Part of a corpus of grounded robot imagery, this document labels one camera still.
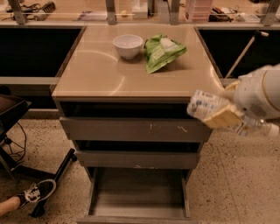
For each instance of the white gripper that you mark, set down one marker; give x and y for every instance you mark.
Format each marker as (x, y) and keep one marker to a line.
(251, 94)

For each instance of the clear plastic water bottle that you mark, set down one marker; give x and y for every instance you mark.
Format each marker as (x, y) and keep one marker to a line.
(203, 104)

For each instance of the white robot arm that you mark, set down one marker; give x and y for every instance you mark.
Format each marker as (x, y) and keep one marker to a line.
(230, 94)

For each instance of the grey drawer cabinet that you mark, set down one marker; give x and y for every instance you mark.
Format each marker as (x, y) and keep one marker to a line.
(98, 83)

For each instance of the grey middle drawer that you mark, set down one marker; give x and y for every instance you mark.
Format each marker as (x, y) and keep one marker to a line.
(137, 159)

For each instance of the grey drawer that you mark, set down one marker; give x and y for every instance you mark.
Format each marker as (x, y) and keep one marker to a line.
(137, 159)
(135, 130)
(137, 196)

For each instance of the grey bottom drawer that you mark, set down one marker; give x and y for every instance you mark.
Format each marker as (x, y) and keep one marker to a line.
(137, 196)

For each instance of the grey top drawer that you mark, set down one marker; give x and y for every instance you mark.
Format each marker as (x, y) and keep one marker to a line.
(135, 130)

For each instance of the white stick with black tip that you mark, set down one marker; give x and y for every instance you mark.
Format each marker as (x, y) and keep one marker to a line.
(256, 34)

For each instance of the green snack bag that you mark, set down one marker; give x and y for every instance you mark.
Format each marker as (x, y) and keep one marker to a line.
(160, 50)

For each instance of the pink plastic storage box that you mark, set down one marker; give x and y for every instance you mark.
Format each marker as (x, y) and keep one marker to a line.
(198, 11)

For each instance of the white ceramic bowl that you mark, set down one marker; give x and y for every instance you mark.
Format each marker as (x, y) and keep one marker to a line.
(128, 45)

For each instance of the paper booklet on counter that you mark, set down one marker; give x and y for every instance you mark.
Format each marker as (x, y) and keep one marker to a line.
(93, 16)

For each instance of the black hair brush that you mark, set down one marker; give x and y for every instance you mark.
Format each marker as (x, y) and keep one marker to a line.
(46, 10)

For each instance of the black and white sneaker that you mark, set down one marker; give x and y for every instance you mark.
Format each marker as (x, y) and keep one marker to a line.
(37, 192)

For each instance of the person's bare leg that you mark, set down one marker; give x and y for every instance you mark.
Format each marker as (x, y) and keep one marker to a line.
(9, 205)

